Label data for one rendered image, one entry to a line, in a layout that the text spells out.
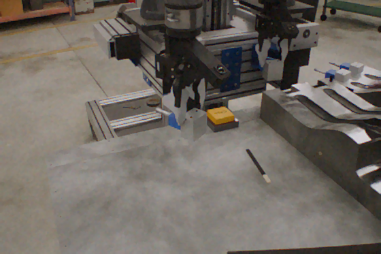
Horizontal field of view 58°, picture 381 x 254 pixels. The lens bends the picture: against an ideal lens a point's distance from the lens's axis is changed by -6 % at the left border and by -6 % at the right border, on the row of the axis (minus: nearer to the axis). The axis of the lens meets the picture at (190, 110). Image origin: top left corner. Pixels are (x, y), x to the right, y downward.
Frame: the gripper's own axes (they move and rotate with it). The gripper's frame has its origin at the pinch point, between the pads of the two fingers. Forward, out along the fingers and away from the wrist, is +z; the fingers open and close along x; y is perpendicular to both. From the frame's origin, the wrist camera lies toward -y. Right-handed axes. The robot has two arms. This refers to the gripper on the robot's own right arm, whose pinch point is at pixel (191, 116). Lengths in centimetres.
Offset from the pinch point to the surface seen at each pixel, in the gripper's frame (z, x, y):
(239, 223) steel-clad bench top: 14.9, 7.9, -18.9
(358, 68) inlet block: 7, -74, -18
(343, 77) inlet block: 8, -63, -16
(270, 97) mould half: 6.2, -30.6, -4.3
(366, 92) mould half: 8, -57, -25
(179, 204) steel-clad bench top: 15.0, 11.1, -5.7
